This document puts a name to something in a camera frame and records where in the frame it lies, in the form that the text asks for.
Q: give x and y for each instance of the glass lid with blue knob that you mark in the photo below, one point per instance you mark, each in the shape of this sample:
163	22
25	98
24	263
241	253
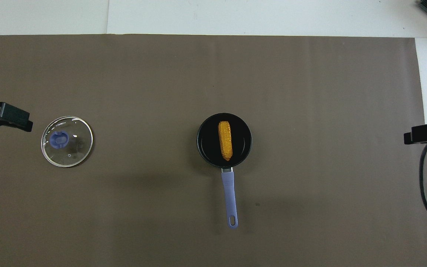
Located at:
60	139

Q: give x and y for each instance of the yellow corn cob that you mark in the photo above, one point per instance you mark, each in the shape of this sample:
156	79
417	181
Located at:
225	141

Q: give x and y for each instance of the brown table mat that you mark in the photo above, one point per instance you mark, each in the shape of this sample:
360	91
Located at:
310	204

